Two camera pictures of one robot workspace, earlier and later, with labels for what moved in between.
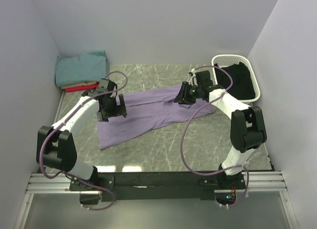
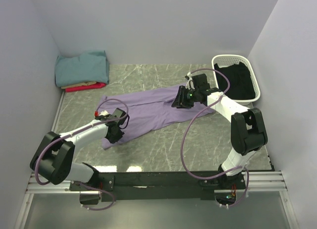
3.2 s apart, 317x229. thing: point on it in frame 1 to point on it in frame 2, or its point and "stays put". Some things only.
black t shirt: (242, 87) stays put
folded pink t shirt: (87, 87) stays put
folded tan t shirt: (81, 85) stays put
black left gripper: (119, 110) to (119, 135)
